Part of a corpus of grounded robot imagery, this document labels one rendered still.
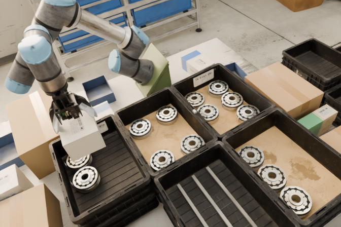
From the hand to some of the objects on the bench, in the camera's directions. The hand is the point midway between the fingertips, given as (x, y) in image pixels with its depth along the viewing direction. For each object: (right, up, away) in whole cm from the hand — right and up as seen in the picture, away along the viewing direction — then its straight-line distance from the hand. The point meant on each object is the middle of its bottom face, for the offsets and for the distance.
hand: (77, 123), depth 98 cm
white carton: (-1, -7, +53) cm, 53 cm away
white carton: (+51, +27, +78) cm, 97 cm away
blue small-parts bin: (-10, +11, +73) cm, 74 cm away
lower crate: (+7, -31, +26) cm, 41 cm away
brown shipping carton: (+90, +5, +48) cm, 102 cm away
